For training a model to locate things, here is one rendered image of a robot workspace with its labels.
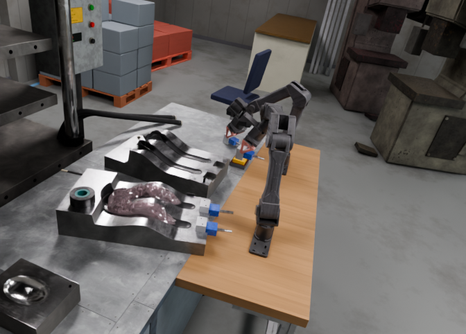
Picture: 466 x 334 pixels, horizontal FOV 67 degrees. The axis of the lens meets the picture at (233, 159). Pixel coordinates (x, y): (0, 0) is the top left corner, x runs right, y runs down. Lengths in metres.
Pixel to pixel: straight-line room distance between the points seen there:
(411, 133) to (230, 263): 3.18
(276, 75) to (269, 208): 4.26
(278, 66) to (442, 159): 2.51
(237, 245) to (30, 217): 0.74
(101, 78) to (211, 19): 4.34
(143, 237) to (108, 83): 3.18
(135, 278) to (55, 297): 0.24
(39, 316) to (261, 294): 0.62
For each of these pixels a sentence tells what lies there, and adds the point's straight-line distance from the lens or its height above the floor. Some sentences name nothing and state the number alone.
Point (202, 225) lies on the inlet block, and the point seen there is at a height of 0.88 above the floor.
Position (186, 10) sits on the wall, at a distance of 8.36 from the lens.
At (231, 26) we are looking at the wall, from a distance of 8.09.
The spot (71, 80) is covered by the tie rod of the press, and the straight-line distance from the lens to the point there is 1.76.
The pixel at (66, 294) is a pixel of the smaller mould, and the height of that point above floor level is 0.87.
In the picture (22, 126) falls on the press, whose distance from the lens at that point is 2.11.
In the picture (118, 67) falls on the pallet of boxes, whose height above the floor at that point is 0.47.
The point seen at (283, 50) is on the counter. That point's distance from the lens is 5.35.
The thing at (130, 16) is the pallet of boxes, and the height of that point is 0.94.
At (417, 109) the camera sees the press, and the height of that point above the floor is 0.67.
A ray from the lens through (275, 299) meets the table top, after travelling 1.21.
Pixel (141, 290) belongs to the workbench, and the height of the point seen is 0.80.
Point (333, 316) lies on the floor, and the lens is 2.32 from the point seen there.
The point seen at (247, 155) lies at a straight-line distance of 1.61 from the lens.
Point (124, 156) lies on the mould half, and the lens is 1.65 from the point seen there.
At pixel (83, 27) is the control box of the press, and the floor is 1.29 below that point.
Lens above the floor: 1.71
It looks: 30 degrees down
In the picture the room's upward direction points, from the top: 11 degrees clockwise
